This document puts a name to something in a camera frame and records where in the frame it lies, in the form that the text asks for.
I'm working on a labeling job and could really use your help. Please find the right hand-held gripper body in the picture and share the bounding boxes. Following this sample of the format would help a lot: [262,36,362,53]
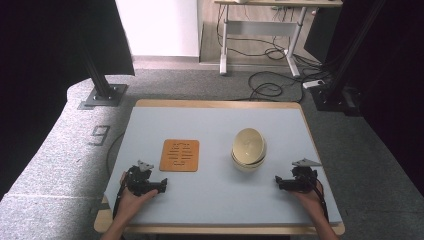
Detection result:
[289,158,323,194]

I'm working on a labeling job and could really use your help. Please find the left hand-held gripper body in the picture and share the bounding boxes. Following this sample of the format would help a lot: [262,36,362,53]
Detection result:
[124,159,160,198]

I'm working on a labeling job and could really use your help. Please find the person's left hand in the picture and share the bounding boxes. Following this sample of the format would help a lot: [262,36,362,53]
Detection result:
[114,171,160,222]

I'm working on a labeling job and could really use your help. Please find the person's right hand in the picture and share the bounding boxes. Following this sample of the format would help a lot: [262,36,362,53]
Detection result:
[289,181,327,218]

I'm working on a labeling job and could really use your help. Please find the orange wooden trivet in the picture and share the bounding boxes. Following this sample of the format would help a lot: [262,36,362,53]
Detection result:
[158,138,201,173]

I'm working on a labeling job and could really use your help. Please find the cream ceramic bowl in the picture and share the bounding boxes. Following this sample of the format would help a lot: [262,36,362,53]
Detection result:
[231,127,267,166]
[230,149,268,173]

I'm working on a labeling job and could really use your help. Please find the pale blue table mat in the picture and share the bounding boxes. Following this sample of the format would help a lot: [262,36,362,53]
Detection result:
[103,106,344,228]

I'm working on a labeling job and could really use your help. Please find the wooden table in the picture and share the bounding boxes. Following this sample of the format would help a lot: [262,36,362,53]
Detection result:
[93,98,346,236]

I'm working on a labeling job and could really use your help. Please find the white power strip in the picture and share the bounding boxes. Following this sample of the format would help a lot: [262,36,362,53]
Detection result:
[302,79,326,90]

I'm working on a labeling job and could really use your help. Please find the black metal stand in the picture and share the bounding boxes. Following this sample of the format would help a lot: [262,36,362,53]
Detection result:
[77,39,129,111]
[309,0,388,117]

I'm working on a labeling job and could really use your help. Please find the black curtain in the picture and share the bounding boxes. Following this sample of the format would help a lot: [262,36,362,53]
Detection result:
[303,0,424,198]
[0,0,136,201]

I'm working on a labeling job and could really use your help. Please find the white height-adjustable desk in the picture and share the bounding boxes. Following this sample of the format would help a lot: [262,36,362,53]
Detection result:
[213,0,344,79]

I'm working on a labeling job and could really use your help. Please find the white panel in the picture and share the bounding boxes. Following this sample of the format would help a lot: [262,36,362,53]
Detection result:
[114,0,202,58]

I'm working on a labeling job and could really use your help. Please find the left hand-held gripper cable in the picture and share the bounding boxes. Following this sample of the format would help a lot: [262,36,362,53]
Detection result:
[112,185,129,220]

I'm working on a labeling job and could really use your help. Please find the hand-held gripper cable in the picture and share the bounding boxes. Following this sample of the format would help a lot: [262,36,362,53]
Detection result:
[112,185,129,220]
[311,170,331,224]

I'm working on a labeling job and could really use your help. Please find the right hand-held gripper cable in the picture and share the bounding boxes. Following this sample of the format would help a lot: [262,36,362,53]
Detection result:
[311,170,331,224]

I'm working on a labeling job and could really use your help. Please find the thin black floor cable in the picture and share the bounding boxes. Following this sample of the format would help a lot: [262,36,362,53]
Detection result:
[105,132,126,176]

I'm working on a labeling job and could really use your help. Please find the black floor cables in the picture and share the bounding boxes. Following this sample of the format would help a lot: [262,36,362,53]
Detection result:
[215,4,334,103]

